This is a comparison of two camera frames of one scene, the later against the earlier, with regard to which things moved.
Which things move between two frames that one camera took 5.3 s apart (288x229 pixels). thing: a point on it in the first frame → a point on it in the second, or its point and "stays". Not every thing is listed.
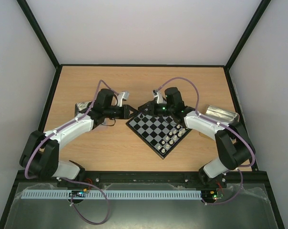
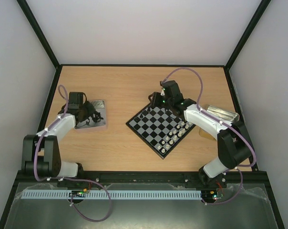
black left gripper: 126,109 → 92,111
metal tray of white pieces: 228,117 stays
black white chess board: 160,133 stays
